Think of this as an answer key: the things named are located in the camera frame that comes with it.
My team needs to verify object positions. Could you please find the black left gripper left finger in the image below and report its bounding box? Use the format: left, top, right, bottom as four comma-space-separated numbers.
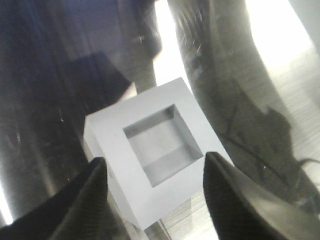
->
0, 157, 127, 240

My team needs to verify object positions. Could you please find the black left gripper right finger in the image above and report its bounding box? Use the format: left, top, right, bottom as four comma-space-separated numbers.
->
203, 152, 320, 240

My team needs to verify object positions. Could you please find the gray square hollow base block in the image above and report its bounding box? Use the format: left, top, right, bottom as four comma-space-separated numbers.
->
83, 78, 230, 230

